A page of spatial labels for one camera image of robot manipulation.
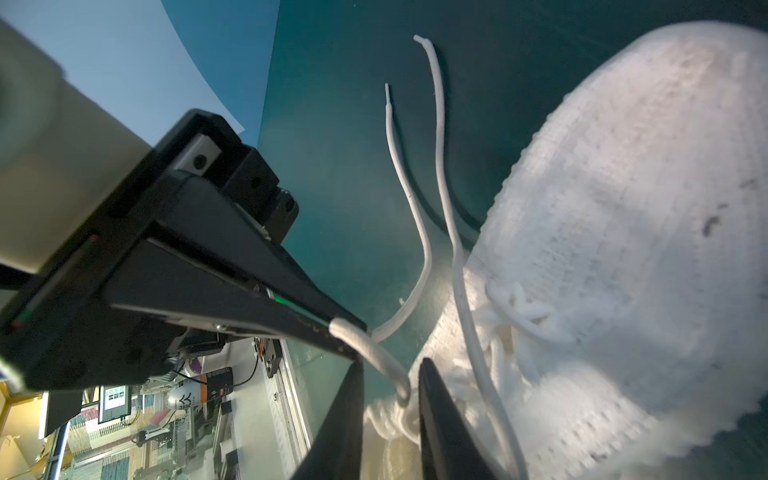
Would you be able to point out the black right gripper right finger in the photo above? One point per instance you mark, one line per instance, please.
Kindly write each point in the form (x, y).
(447, 448)

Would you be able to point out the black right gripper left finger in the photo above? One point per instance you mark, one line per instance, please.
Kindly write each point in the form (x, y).
(337, 449)

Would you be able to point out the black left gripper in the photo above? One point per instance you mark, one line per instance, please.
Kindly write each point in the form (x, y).
(191, 240)

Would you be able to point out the white knit sneaker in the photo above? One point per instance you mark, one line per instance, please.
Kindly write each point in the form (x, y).
(619, 282)

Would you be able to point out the orange white spray can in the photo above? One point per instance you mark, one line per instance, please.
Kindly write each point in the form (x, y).
(186, 394)

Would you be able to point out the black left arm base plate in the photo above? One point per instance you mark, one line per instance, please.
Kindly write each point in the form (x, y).
(271, 355)

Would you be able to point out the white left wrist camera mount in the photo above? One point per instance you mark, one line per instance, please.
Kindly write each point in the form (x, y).
(62, 155)

